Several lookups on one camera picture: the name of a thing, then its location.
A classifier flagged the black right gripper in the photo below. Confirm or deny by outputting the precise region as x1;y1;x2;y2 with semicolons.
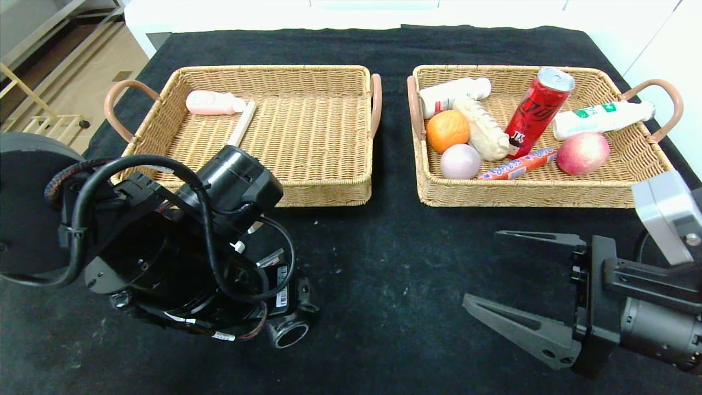
462;230;702;380

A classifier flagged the orange sausage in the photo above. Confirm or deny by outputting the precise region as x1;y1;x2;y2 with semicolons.
479;147;558;180

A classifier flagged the pale pink round bun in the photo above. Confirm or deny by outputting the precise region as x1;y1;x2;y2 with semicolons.
440;144;482;180

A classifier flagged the striped bread roll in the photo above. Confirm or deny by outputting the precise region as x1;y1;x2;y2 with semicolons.
452;96;519;162

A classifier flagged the red soda can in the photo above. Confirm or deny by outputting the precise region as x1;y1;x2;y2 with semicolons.
505;66;575;160

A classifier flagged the black cosmetic tube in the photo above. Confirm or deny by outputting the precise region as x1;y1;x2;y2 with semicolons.
257;249;311;349

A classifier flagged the red apple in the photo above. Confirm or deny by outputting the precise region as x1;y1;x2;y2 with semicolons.
556;132;610;176

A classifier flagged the white bottle with green label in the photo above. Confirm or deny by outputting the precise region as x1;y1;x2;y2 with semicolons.
552;101;655;141

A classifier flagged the orange fruit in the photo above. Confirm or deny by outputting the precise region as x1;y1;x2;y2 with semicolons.
426;110;471;154

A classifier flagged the white bottle with red label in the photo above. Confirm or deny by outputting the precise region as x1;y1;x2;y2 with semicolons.
419;77;492;119

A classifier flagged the cream stick with yellow end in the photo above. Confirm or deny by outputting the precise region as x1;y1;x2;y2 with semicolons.
227;100;257;148

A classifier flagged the small pink bottle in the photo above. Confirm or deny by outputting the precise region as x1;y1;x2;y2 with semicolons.
185;90;247;116

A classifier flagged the white table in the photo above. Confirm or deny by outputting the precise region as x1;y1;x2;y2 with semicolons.
125;0;604;60

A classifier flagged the cream metal rack with wheels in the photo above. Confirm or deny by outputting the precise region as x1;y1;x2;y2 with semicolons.
0;61;91;140

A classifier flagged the grey metal shelf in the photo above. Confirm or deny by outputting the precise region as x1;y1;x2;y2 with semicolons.
0;0;127;72

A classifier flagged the thick black camera cable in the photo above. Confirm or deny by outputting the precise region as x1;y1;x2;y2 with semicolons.
0;154;297;303
633;229;653;263

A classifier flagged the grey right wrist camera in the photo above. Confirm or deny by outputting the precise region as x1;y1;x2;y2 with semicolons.
631;169;702;267

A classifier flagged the wicker basket with pink handles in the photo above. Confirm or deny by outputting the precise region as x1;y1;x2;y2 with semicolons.
104;65;383;210
406;65;684;208

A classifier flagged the black tagged arm cable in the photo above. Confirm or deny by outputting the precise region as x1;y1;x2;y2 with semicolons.
162;302;269;342

